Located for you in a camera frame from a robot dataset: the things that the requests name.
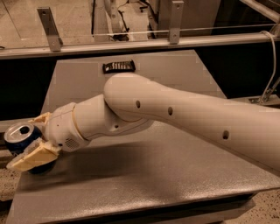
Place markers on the black snack bar wrapper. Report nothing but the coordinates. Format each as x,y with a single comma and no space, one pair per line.
119,67

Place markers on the metal rail bracket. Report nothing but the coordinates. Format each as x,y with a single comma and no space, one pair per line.
53,38
175,21

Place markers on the right metal rail bracket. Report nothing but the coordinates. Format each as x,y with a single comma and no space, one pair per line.
175,21

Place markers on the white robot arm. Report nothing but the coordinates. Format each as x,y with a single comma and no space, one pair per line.
130,103

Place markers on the left metal rail bracket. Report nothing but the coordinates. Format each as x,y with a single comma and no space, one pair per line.
53,38

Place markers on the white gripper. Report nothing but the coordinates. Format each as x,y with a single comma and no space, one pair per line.
61,126

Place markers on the blue pepsi can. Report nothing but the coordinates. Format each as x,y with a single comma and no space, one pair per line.
20,139

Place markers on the horizontal metal rail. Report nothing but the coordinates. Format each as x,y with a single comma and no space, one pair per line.
131,47

